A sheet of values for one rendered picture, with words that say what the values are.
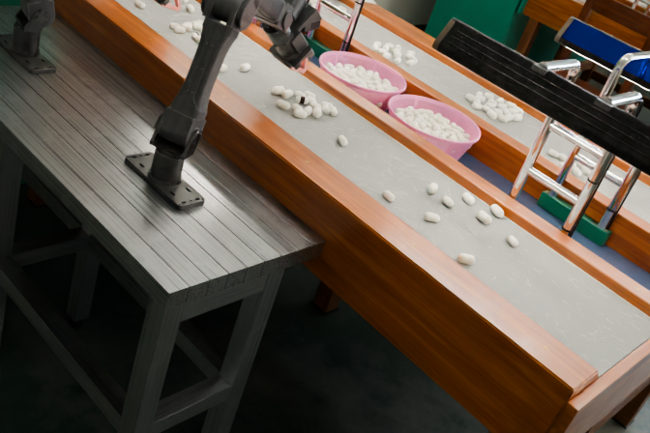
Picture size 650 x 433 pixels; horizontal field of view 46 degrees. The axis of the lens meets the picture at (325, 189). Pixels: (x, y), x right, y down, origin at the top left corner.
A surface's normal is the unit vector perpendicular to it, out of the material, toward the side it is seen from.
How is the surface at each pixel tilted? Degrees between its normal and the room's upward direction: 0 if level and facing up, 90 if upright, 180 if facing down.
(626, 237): 90
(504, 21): 90
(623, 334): 0
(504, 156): 90
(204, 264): 0
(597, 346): 0
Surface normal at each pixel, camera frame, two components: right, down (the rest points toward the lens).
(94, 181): 0.29, -0.83
